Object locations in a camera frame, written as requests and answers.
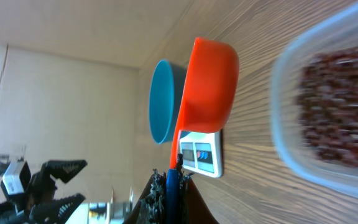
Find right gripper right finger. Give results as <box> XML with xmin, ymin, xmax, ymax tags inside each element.
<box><xmin>175</xmin><ymin>154</ymin><xmax>219</xmax><ymax>224</ymax></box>

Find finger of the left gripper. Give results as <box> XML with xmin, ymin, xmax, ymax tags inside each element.
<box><xmin>29</xmin><ymin>194</ymin><xmax>85</xmax><ymax>224</ymax></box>
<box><xmin>41</xmin><ymin>160</ymin><xmax>88</xmax><ymax>184</ymax></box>

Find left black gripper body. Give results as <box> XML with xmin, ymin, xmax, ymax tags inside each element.
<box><xmin>17</xmin><ymin>171</ymin><xmax>58</xmax><ymax>215</ymax></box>

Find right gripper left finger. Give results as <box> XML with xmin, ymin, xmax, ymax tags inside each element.
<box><xmin>124</xmin><ymin>169</ymin><xmax>167</xmax><ymax>224</ymax></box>

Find red measuring scoop blue handle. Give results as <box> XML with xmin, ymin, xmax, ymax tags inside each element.
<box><xmin>166</xmin><ymin>37</ymin><xmax>239</xmax><ymax>223</ymax></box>

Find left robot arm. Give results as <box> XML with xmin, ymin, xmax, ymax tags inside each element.
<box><xmin>0</xmin><ymin>159</ymin><xmax>88</xmax><ymax>223</ymax></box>

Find white digital kitchen scale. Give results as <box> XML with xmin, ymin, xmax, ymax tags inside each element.
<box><xmin>179</xmin><ymin>130</ymin><xmax>223</xmax><ymax>178</ymax></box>

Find blue metal bowl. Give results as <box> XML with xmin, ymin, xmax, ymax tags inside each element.
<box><xmin>149</xmin><ymin>59</ymin><xmax>186</xmax><ymax>144</ymax></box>

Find clear plastic bean container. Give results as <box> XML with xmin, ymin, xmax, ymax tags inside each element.
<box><xmin>270</xmin><ymin>3</ymin><xmax>358</xmax><ymax>198</ymax></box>

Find red adzuki beans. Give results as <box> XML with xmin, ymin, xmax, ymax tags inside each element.
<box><xmin>296</xmin><ymin>46</ymin><xmax>358</xmax><ymax>167</ymax></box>

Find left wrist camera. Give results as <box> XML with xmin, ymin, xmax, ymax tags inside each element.
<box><xmin>2</xmin><ymin>161</ymin><xmax>31</xmax><ymax>196</ymax></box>

